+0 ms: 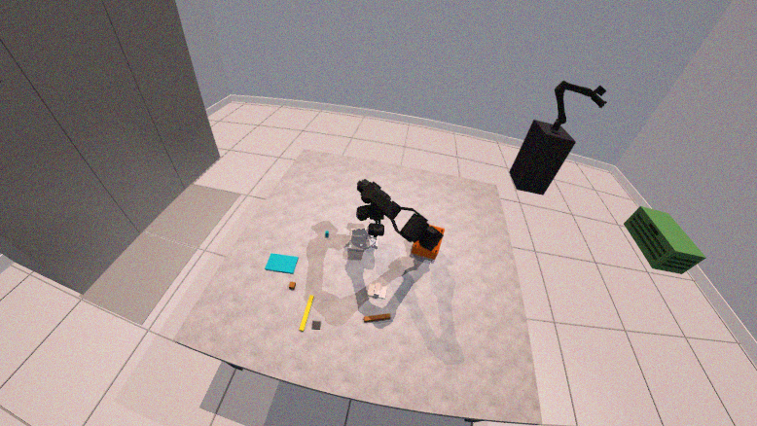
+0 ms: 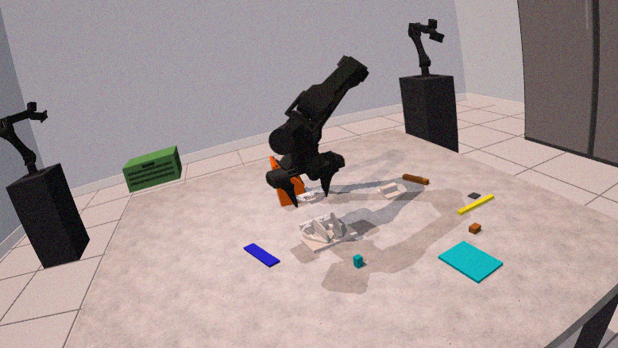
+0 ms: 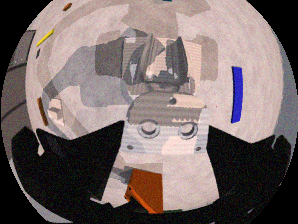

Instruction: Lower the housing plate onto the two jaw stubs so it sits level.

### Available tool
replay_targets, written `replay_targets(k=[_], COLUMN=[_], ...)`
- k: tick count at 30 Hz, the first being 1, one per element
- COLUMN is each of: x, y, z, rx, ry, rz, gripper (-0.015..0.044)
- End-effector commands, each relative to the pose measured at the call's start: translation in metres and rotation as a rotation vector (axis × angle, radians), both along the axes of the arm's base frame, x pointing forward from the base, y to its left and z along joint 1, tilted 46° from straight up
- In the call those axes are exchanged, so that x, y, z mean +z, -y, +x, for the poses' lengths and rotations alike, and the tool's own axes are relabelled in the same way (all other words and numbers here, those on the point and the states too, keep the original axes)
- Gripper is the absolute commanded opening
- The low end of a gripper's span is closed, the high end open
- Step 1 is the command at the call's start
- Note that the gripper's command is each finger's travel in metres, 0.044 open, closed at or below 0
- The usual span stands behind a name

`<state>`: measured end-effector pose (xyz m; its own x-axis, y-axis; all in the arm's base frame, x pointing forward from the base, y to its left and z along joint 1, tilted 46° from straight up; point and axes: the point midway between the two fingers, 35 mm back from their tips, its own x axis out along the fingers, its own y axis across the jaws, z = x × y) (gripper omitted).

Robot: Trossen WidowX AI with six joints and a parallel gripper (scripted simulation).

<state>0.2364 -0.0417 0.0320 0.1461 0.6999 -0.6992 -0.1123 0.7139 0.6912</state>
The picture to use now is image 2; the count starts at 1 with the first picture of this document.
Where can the blue flat bar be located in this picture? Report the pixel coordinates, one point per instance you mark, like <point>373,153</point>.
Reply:
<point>261,255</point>

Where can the small teal block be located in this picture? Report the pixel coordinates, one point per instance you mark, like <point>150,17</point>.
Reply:
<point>357,261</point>

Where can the teal flat rectangular plate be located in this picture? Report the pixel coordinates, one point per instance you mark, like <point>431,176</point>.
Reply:
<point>470,261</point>

